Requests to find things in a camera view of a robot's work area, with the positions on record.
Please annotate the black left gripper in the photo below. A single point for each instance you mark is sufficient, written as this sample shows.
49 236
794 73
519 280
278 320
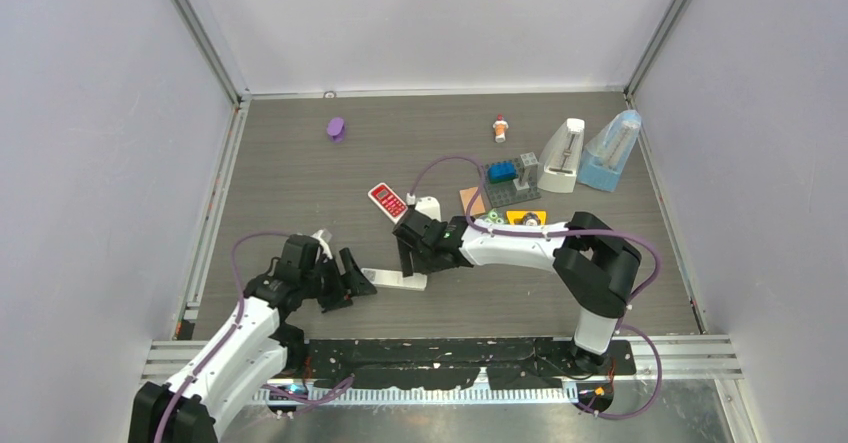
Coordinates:
352 278

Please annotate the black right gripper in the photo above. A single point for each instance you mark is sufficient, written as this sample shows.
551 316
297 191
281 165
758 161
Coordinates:
419 264

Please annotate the slim white remote control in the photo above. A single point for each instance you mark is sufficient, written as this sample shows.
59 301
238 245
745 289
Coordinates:
393 279

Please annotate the white remote with red keypad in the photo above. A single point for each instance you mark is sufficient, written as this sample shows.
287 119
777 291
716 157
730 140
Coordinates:
388 201

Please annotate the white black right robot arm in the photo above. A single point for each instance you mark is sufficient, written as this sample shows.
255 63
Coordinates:
597 265

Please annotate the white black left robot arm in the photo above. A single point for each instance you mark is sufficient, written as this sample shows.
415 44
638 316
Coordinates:
200 401

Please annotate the brown cork square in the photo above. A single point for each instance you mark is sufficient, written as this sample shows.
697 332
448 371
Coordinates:
472 202

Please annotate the green owl toy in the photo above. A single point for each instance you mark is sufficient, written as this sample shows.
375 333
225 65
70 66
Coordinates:
494 217

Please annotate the yellow triangular wooden piece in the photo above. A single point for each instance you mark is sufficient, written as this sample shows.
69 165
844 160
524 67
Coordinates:
514 217

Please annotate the grey building block baseplate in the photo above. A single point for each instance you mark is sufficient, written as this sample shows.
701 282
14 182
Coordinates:
506 193

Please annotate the blue building brick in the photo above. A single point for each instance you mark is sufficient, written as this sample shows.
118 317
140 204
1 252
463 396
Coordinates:
500 172

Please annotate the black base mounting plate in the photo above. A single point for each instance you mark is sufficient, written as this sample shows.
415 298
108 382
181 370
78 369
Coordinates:
439 364

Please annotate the purple plastic cap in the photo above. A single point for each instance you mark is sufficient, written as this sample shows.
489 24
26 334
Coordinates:
336 129

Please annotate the small orange white bottle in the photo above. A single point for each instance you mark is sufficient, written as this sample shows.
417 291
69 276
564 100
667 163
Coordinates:
500 128

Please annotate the white metronome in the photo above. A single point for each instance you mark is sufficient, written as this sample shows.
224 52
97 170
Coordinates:
560 159

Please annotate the light blue metronome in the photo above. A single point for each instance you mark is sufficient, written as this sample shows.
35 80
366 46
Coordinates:
605 155

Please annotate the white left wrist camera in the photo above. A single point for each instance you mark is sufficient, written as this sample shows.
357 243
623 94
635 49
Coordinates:
324 236

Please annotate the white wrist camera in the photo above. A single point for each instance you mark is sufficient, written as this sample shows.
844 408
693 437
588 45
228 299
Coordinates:
427 205
324 236

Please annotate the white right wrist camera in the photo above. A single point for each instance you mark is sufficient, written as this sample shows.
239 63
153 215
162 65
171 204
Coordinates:
427 205

